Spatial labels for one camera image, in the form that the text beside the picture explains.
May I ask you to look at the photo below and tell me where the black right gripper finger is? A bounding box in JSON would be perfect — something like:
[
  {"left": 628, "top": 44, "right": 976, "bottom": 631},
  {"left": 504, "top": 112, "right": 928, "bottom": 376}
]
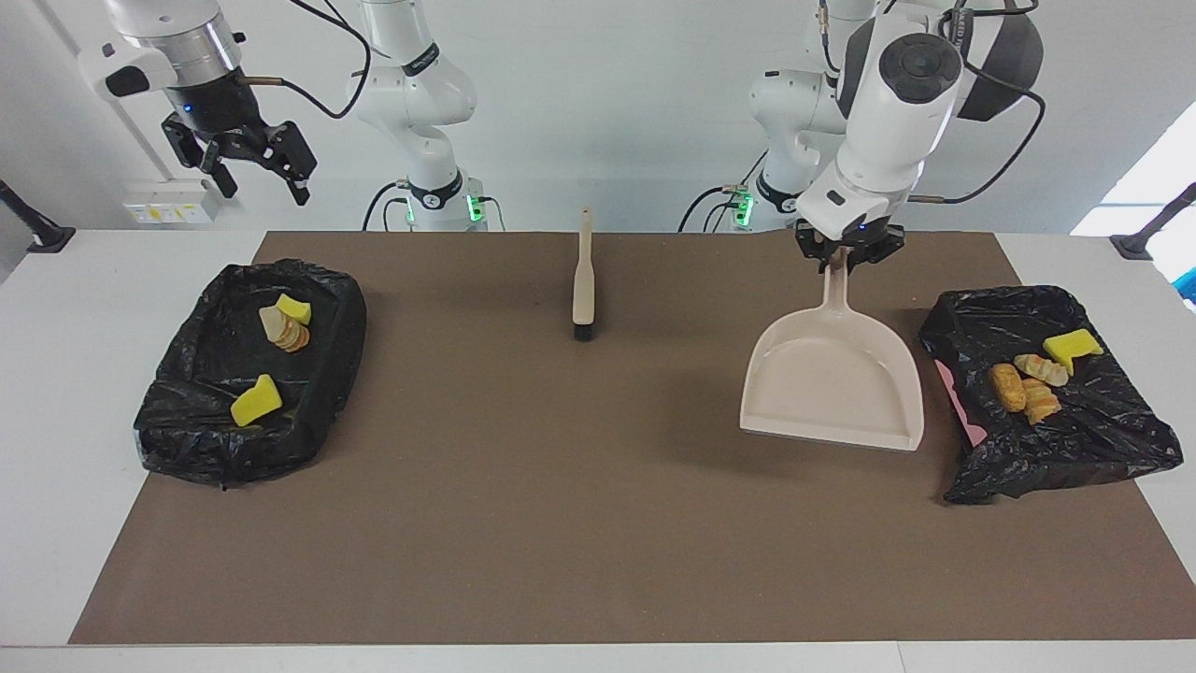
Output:
[
  {"left": 162, "top": 117, "right": 239, "bottom": 199},
  {"left": 265, "top": 120, "right": 319, "bottom": 207}
]

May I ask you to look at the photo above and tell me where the beige plastic dustpan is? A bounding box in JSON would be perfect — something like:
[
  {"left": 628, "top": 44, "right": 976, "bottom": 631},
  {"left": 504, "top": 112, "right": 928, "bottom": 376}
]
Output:
[{"left": 740, "top": 251, "right": 926, "bottom": 452}]

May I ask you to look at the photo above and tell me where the beige layered sponge chunk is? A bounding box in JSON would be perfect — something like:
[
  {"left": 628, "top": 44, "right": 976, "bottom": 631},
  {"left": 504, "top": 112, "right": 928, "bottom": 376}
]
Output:
[{"left": 260, "top": 306, "right": 311, "bottom": 353}]

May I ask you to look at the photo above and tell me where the brown cork-like lump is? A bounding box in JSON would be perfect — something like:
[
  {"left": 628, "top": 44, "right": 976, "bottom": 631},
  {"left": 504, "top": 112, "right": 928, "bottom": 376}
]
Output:
[{"left": 989, "top": 364, "right": 1027, "bottom": 412}]

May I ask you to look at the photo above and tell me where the pale foam scrap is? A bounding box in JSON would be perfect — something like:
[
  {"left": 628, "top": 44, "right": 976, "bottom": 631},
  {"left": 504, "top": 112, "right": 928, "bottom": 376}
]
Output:
[
  {"left": 1021, "top": 379, "right": 1062, "bottom": 424},
  {"left": 1015, "top": 353, "right": 1069, "bottom": 387}
]

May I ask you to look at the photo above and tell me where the yellow notched sponge piece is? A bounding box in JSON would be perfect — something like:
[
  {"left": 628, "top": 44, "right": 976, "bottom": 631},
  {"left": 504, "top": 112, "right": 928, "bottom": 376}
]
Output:
[{"left": 1043, "top": 329, "right": 1103, "bottom": 367}]

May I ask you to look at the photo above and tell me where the beige hand brush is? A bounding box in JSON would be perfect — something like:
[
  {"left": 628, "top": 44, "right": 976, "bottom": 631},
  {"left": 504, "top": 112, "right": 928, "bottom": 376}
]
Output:
[{"left": 572, "top": 208, "right": 596, "bottom": 342}]

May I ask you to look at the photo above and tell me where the thick yellow sponge piece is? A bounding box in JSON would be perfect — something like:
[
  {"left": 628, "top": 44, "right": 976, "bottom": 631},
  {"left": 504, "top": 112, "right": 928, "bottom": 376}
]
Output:
[{"left": 231, "top": 374, "right": 283, "bottom": 428}]

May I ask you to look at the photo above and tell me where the pink plastic bin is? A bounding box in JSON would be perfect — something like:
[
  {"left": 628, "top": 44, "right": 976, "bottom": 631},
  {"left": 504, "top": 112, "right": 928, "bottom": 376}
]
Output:
[{"left": 937, "top": 360, "right": 987, "bottom": 445}]

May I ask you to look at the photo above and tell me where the black bag lined trash bin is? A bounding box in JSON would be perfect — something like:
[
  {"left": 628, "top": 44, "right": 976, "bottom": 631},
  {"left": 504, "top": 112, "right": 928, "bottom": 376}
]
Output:
[{"left": 134, "top": 259, "right": 367, "bottom": 489}]

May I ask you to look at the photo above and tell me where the right black lined bin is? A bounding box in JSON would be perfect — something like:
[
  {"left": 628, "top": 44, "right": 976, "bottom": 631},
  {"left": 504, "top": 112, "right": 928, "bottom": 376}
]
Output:
[{"left": 918, "top": 285, "right": 1185, "bottom": 506}]

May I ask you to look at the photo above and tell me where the black clamp stand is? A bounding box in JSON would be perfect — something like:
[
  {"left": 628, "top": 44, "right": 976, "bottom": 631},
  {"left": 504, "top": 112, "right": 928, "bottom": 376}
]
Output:
[
  {"left": 0, "top": 179, "right": 76, "bottom": 253},
  {"left": 1110, "top": 182, "right": 1196, "bottom": 261}
]

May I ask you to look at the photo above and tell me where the brown table mat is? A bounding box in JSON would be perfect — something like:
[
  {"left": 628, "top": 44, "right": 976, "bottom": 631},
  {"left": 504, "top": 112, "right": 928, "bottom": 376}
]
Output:
[{"left": 68, "top": 231, "right": 1196, "bottom": 646}]

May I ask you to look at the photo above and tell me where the white wall outlet box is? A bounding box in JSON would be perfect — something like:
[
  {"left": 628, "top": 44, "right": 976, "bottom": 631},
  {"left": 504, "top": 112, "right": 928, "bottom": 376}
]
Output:
[{"left": 123, "top": 179, "right": 225, "bottom": 225}]

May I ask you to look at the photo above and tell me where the black arm base cable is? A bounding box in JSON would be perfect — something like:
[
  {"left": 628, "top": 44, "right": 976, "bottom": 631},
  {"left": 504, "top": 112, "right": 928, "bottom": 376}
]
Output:
[
  {"left": 363, "top": 182, "right": 412, "bottom": 232},
  {"left": 677, "top": 187, "right": 739, "bottom": 233}
]

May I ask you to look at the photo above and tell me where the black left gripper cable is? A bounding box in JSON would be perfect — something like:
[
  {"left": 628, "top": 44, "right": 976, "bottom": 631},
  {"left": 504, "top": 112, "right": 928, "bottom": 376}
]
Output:
[{"left": 908, "top": 0, "right": 1046, "bottom": 205}]

